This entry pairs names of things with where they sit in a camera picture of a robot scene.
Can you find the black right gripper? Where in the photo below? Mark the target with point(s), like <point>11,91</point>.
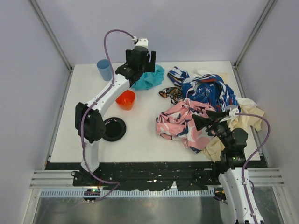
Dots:
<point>212,123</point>

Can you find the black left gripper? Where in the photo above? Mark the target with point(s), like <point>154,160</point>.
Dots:
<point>152,61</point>

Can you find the turquoise cloth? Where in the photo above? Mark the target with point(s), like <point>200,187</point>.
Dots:
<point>150,79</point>

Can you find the pink navy patterned cloth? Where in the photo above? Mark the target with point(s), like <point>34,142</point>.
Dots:
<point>177,124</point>

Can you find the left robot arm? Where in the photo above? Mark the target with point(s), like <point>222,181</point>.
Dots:
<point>89,116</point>

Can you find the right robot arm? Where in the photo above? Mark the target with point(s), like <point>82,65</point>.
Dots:
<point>231,168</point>

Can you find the cream yellow cloth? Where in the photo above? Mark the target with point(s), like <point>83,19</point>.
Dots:
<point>215,146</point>

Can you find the blue white red patterned cloth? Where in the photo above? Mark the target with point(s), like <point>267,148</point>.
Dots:
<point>208,89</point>

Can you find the black orange patterned cloth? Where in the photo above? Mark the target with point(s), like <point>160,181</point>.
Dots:
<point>174,93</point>

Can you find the light blue plastic cup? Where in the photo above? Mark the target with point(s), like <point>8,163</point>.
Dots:
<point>104,69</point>

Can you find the orange plastic bowl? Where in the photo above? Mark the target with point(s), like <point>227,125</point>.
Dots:
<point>126,100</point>

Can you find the black round disc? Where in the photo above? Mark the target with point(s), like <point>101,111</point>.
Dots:
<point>115,129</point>

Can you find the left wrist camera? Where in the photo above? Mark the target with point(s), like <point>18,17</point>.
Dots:
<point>141,42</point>

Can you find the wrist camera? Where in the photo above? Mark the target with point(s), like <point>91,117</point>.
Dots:
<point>230,113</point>
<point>141,42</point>

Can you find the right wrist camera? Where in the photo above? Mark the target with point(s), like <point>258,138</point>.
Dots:
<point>230,113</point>

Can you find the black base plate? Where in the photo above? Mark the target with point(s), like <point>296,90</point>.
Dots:
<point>152,176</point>

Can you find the aluminium front rail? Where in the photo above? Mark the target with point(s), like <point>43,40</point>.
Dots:
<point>47,179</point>

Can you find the white slotted cable duct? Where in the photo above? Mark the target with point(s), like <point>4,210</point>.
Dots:
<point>172,192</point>

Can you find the left aluminium frame post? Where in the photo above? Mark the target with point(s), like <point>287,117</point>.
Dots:
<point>45,24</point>

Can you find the aluminium frame post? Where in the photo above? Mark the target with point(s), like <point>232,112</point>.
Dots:
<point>267,9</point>
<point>45,24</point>

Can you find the right aluminium frame post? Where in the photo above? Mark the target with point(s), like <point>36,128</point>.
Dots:
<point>267,9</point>

